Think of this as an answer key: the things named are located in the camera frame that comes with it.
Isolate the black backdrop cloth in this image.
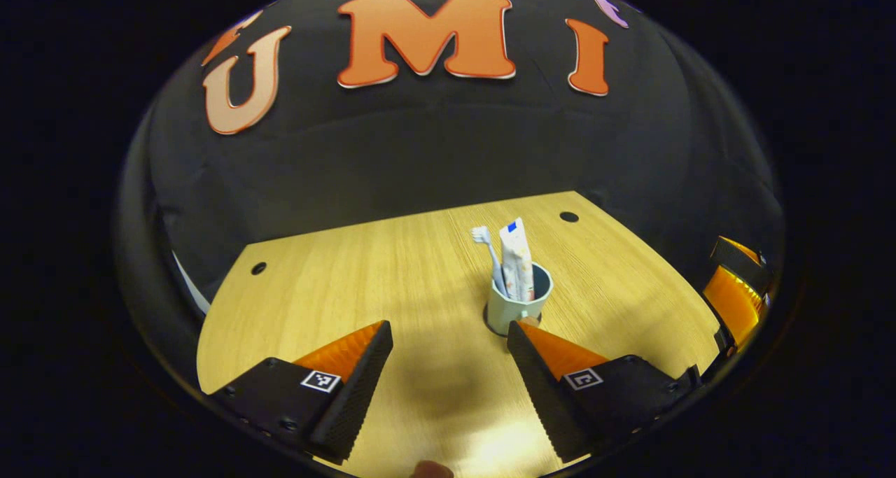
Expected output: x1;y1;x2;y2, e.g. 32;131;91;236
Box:
115;0;786;328

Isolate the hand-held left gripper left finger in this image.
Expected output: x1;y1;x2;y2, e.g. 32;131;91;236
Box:
210;320;394;465

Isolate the white toothpaste tube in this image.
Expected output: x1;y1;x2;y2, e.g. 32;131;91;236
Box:
498;218;536;302

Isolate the wooden desktop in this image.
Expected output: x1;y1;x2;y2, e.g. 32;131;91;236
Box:
196;190;722;478

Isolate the dark round coaster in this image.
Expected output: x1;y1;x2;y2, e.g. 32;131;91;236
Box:
482;303;512;337

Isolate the white toothbrush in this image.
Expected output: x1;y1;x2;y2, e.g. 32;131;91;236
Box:
471;225;508;298

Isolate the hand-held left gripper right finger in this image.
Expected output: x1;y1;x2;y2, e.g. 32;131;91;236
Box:
507;320;703;465

